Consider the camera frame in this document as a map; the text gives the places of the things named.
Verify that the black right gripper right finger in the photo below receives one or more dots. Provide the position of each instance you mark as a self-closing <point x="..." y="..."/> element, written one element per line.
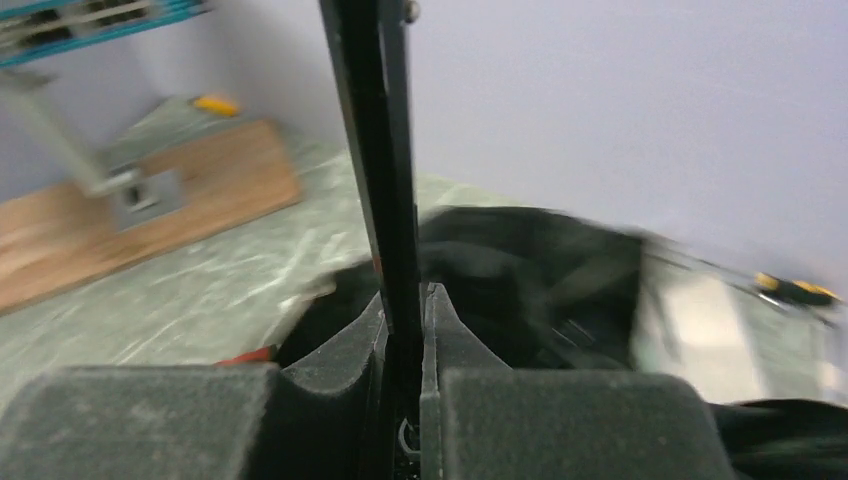
<point x="480" y="419"/>

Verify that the grey blue network switch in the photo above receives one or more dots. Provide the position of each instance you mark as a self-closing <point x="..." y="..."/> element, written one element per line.
<point x="31" y="30"/>

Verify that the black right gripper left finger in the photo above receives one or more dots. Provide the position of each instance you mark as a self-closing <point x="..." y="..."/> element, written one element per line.
<point x="316" y="419"/>

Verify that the mint green umbrella case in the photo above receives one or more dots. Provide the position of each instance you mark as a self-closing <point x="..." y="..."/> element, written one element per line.
<point x="731" y="344"/>

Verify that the red handled adjustable wrench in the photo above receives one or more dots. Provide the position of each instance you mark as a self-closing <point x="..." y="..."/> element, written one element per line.
<point x="262" y="355"/>

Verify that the wooden board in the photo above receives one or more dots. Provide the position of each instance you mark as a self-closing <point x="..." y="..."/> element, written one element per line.
<point x="57" y="238"/>

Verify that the beige umbrella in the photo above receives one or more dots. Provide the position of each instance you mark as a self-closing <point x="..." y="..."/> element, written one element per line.
<point x="783" y="439"/>

